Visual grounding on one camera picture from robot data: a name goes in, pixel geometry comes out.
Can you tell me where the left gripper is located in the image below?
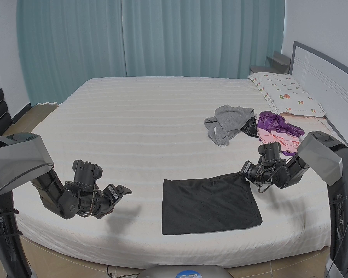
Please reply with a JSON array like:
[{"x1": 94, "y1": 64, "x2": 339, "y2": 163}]
[{"x1": 96, "y1": 184, "x2": 133, "y2": 219}]

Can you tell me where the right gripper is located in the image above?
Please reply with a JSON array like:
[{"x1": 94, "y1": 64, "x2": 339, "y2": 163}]
[{"x1": 240, "y1": 161, "x2": 261, "y2": 184}]

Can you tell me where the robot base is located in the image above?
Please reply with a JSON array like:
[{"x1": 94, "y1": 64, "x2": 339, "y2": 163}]
[{"x1": 137, "y1": 266, "x2": 231, "y2": 278}]

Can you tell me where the bed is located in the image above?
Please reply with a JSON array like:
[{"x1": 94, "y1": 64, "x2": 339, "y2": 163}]
[{"x1": 13, "y1": 41, "x2": 348, "y2": 270}]

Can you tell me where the pink garment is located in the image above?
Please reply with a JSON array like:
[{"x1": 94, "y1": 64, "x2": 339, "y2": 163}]
[{"x1": 257, "y1": 127, "x2": 301, "y2": 157}]

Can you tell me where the black patterned garment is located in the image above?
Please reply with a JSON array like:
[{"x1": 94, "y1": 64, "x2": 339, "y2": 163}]
[{"x1": 240, "y1": 116, "x2": 260, "y2": 138}]

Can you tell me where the purple garment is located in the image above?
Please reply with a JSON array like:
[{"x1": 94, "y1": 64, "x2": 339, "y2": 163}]
[{"x1": 257, "y1": 111, "x2": 305, "y2": 138}]

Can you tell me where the grey garment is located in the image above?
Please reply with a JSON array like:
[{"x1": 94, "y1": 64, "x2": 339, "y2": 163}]
[{"x1": 204, "y1": 104, "x2": 256, "y2": 148}]

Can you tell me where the white printed pillow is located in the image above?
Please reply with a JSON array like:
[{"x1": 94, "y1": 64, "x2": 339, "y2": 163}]
[{"x1": 247, "y1": 72, "x2": 328, "y2": 118}]

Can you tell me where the grey bedside table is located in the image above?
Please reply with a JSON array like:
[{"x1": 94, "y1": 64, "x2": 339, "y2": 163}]
[{"x1": 250, "y1": 50, "x2": 291, "y2": 75}]

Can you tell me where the blue-green curtain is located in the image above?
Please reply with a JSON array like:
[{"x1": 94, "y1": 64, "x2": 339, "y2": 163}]
[
  {"x1": 121, "y1": 0, "x2": 286, "y2": 79},
  {"x1": 16, "y1": 0, "x2": 127, "y2": 107}
]

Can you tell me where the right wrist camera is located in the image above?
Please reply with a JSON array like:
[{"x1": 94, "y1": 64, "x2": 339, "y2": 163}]
[{"x1": 258, "y1": 142, "x2": 282, "y2": 165}]

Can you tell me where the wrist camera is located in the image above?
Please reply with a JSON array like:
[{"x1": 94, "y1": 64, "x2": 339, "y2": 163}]
[
  {"x1": 72, "y1": 159, "x2": 103, "y2": 189},
  {"x1": 258, "y1": 142, "x2": 282, "y2": 165}
]

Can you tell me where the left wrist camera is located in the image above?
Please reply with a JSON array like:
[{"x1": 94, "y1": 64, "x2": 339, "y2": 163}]
[{"x1": 72, "y1": 159, "x2": 103, "y2": 189}]

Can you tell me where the black cable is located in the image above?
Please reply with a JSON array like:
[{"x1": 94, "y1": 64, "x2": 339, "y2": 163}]
[{"x1": 106, "y1": 265, "x2": 140, "y2": 278}]

